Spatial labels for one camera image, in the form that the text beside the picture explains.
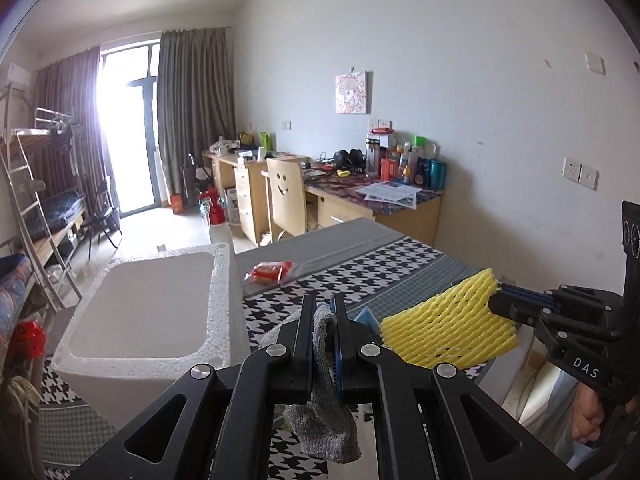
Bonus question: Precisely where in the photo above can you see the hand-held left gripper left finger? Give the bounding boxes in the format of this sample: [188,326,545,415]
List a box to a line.
[65,294,321,480]

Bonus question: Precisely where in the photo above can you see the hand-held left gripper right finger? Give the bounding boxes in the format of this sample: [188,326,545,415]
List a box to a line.
[327,292,576,480]

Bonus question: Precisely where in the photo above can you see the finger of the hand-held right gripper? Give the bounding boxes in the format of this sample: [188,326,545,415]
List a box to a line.
[495,282,563,311]
[486,290,568,333]

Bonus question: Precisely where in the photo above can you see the yellow foam net sleeve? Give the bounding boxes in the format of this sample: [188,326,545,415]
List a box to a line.
[378,267,521,368]

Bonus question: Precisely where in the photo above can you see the grey knitted cloth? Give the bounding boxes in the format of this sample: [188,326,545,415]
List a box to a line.
[257,302,362,463]

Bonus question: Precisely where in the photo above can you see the white foam box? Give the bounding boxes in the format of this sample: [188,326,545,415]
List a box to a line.
[51,242,251,431]

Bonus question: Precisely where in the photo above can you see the person's right hand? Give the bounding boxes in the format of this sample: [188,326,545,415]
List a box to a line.
[571,385,613,443]

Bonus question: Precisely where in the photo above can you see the blue sponge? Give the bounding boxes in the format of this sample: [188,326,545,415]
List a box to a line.
[352,306,383,336]

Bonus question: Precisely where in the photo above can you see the light blue cloth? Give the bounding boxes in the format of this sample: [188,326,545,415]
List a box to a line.
[520,360,583,468]

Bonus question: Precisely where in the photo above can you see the red snack packet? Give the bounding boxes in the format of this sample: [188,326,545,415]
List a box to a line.
[243,260,297,286]

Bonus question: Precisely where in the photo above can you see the wooden desk with patterned top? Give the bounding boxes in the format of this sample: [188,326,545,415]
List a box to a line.
[302,167,443,246]

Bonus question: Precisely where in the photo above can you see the wooden chair with smiley face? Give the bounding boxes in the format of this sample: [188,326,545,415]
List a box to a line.
[260,157,313,243]

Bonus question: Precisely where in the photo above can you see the printed paper sheets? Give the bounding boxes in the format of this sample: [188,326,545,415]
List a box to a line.
[354,181,423,210]

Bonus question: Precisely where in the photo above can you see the red spray bottle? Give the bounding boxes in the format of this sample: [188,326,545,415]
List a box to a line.
[198,190,233,246]

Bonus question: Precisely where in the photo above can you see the light wooden desk with drawers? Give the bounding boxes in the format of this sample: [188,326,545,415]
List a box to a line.
[202,150,311,246]

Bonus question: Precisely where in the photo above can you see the cluster of toiletry bottles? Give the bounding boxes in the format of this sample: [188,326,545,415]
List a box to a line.
[365,132,448,191]

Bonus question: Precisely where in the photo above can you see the black headphones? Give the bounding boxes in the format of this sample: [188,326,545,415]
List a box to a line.
[332,149,366,168]

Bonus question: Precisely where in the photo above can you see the black folding chair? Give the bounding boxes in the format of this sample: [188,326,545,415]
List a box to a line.
[82,176,123,260]

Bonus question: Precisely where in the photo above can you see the glass balcony door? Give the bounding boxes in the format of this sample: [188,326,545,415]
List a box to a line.
[97,42,166,216]

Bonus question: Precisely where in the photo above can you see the grey curtain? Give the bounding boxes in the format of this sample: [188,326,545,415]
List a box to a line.
[159,27,237,206]

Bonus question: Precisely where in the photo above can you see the red round object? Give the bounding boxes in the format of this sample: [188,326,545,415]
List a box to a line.
[12,322,47,358]

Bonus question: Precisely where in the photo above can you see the wooden bunk bed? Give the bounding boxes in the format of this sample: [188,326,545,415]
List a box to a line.
[0,107,88,311]

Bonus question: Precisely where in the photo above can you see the silver metal ladder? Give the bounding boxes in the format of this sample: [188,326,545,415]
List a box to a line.
[0,132,83,311]

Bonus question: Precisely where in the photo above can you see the brown curtain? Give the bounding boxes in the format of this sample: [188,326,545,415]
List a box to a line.
[32,46,108,211]

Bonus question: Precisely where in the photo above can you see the white air conditioner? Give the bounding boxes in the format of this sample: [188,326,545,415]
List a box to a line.
[5,63,33,93]

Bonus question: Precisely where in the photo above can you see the pink cartoon wall picture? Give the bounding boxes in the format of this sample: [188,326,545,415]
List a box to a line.
[334,71,372,115]

